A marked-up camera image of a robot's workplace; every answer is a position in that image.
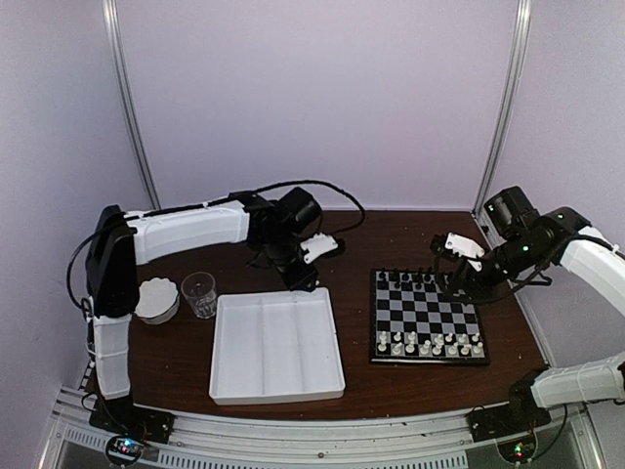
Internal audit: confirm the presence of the white plastic compartment tray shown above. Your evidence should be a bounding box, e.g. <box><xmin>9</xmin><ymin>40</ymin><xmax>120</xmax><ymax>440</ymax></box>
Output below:
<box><xmin>209</xmin><ymin>287</ymin><xmax>346</xmax><ymax>405</ymax></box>

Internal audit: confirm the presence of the black white chess board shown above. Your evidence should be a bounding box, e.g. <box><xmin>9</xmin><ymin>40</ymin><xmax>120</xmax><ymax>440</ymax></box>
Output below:
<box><xmin>369</xmin><ymin>269</ymin><xmax>490</xmax><ymax>366</ymax></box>

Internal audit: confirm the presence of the right aluminium frame post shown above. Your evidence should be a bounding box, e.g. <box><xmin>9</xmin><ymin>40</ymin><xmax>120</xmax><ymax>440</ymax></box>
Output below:
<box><xmin>472</xmin><ymin>0</ymin><xmax>532</xmax><ymax>219</ymax></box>

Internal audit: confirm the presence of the front aluminium rail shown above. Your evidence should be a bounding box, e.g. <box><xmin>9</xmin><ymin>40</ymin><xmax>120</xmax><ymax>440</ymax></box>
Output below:
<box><xmin>33</xmin><ymin>389</ymin><xmax>608</xmax><ymax>468</ymax></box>

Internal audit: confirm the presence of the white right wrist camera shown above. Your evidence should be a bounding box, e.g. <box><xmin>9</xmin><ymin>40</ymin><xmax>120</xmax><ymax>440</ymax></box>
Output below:
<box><xmin>430</xmin><ymin>233</ymin><xmax>486</xmax><ymax>272</ymax></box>

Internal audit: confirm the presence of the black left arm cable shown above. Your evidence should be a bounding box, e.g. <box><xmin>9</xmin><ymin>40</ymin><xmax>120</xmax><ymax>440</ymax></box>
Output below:
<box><xmin>204</xmin><ymin>178</ymin><xmax>367</xmax><ymax>235</ymax></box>

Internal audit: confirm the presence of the left aluminium frame post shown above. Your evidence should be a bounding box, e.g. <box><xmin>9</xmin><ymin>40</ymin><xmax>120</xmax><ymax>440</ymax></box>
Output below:
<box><xmin>102</xmin><ymin>0</ymin><xmax>162</xmax><ymax>209</ymax></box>

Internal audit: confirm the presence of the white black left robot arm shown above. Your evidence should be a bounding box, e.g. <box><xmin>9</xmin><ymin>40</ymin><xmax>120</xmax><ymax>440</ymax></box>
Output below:
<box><xmin>79</xmin><ymin>187</ymin><xmax>322</xmax><ymax>434</ymax></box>

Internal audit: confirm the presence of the row of black chess pieces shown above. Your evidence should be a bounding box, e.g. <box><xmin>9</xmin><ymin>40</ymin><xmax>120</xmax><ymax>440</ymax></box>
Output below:
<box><xmin>371</xmin><ymin>267</ymin><xmax>441</xmax><ymax>292</ymax></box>

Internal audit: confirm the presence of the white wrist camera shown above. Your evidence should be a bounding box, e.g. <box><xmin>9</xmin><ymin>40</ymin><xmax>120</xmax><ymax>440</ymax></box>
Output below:
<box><xmin>430</xmin><ymin>233</ymin><xmax>486</xmax><ymax>272</ymax></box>
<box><xmin>299</xmin><ymin>234</ymin><xmax>339</xmax><ymax>265</ymax></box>

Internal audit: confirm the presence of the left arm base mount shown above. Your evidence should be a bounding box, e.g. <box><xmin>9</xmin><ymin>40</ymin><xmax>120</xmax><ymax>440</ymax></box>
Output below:
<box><xmin>89</xmin><ymin>405</ymin><xmax>175</xmax><ymax>466</ymax></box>

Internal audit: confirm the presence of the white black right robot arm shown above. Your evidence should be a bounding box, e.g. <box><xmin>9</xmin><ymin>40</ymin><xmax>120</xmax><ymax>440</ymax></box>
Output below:
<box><xmin>431</xmin><ymin>186</ymin><xmax>624</xmax><ymax>432</ymax></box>

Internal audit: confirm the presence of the aluminium frame post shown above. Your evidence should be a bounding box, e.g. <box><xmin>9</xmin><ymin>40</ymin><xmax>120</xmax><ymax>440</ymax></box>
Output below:
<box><xmin>102</xmin><ymin>0</ymin><xmax>162</xmax><ymax>209</ymax></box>
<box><xmin>472</xmin><ymin>0</ymin><xmax>532</xmax><ymax>219</ymax></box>

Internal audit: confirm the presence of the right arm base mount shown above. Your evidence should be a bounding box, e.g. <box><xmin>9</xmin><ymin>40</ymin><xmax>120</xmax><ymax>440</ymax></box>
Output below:
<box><xmin>467</xmin><ymin>404</ymin><xmax>552</xmax><ymax>466</ymax></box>

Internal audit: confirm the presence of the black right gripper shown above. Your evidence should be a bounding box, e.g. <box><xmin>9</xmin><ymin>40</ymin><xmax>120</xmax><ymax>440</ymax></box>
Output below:
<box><xmin>445</xmin><ymin>232</ymin><xmax>545</xmax><ymax>306</ymax></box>

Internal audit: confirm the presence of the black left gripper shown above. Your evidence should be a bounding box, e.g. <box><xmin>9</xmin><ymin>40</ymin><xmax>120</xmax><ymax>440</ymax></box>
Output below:
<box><xmin>259</xmin><ymin>233</ymin><xmax>320</xmax><ymax>293</ymax></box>

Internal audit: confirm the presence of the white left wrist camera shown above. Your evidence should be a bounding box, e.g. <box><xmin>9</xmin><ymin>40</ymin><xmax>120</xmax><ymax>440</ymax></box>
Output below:
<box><xmin>299</xmin><ymin>234</ymin><xmax>339</xmax><ymax>265</ymax></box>

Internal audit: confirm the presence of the white scalloped bowl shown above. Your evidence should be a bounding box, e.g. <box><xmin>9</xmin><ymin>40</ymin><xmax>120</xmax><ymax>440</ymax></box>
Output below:
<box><xmin>135</xmin><ymin>277</ymin><xmax>180</xmax><ymax>325</ymax></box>

